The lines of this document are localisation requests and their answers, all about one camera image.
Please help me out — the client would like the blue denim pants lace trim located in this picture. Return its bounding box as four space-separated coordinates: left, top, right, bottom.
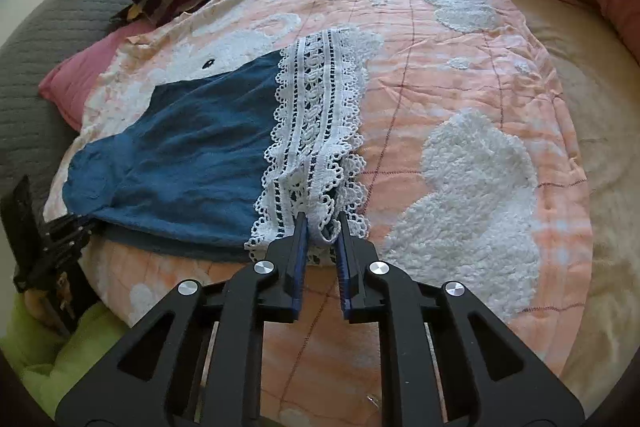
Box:
61 27 382 262

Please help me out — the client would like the lime green sleeve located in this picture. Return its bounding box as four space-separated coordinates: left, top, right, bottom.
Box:
1 294 129 417

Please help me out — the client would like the grey quilted pillow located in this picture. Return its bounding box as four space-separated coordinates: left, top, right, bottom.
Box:
1 0 129 211

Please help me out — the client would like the pink pillow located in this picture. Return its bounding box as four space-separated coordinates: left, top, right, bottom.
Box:
38 20 154 131

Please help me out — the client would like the peach white quilted bedspread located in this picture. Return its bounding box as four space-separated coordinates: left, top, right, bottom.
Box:
41 0 594 427

